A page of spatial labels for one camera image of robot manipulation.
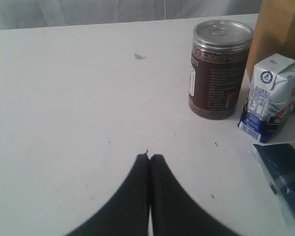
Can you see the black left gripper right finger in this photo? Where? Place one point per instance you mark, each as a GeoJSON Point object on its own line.
{"type": "Point", "coordinates": [173, 211]}

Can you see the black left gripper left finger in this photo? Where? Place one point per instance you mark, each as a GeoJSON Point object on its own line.
{"type": "Point", "coordinates": [126, 213]}

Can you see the brown paper shopping bag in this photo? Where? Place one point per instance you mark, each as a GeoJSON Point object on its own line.
{"type": "Point", "coordinates": [274, 32]}

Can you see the dark blue noodle packet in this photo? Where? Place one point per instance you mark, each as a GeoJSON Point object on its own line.
{"type": "Point", "coordinates": [278, 163]}

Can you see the blue white milk carton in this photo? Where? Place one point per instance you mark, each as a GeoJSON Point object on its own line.
{"type": "Point", "coordinates": [271, 97]}

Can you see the clear can of brown grains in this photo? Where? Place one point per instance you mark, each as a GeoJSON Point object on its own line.
{"type": "Point", "coordinates": [219, 55]}

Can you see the white backdrop curtain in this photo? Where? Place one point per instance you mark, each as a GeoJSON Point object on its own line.
{"type": "Point", "coordinates": [22, 14]}

